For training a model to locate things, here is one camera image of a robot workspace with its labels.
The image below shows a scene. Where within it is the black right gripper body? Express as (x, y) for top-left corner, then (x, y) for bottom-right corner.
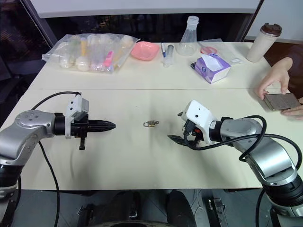
(180, 119), (206, 148)

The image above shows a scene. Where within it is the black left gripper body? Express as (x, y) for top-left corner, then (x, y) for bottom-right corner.
(70, 113), (92, 151)

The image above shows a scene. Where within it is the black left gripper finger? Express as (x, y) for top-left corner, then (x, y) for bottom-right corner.
(89, 119), (117, 128)
(89, 126), (116, 133)

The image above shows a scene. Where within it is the grey phone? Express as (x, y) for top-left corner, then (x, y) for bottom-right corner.
(263, 92), (302, 112)

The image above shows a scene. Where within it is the person's right hand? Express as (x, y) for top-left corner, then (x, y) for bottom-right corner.
(257, 68), (291, 100)

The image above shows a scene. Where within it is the person's left hand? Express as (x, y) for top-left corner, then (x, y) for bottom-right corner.
(280, 97), (303, 118)

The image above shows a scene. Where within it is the purple tissue box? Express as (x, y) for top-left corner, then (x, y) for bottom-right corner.
(191, 53), (232, 85)

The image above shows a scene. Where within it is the clear plastic syringe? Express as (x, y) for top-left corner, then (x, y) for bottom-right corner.
(162, 44), (175, 67)

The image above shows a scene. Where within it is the white round ball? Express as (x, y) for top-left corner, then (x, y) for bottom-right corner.
(75, 55), (91, 72)
(58, 54), (72, 70)

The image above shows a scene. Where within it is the pink tube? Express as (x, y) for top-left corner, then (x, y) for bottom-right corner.
(103, 50), (115, 69)

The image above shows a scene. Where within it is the dark rounded shape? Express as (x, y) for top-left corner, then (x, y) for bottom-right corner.
(165, 190), (198, 227)

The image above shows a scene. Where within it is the red item in clear bag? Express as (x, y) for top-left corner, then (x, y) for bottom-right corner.
(198, 43), (218, 55)

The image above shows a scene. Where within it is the clear plastic zip bag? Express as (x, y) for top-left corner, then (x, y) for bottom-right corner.
(42, 33), (141, 75)

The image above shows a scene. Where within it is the pink plastic bowl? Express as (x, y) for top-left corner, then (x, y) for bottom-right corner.
(130, 41), (160, 62)

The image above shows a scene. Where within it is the clear plastic conical flask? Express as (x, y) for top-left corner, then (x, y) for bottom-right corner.
(176, 16), (199, 57)

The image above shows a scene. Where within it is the yellow tube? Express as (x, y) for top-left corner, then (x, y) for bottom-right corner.
(80, 37), (89, 57)

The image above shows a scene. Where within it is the beige tumbler brown lid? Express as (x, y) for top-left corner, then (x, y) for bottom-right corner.
(246, 22), (283, 63)

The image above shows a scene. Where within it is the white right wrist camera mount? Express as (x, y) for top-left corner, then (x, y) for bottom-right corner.
(181, 100), (218, 145)

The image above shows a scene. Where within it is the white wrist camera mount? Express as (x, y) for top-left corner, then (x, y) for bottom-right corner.
(64, 93), (91, 139)
(181, 100), (218, 145)

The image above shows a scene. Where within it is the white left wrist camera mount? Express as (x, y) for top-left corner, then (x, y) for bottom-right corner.
(64, 93), (91, 139)

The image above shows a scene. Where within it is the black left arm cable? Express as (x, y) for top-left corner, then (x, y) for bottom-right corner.
(31, 91), (82, 227)

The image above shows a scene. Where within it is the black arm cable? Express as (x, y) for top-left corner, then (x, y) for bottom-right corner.
(31, 91), (82, 227)
(183, 114), (303, 227)

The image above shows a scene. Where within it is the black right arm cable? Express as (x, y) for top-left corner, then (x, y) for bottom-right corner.
(183, 114), (303, 227)

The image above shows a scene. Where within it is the black metal bracket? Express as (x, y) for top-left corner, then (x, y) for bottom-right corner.
(205, 195), (229, 227)

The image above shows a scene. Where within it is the dark metal frame post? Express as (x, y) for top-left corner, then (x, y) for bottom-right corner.
(21, 0), (58, 49)
(241, 0), (265, 43)

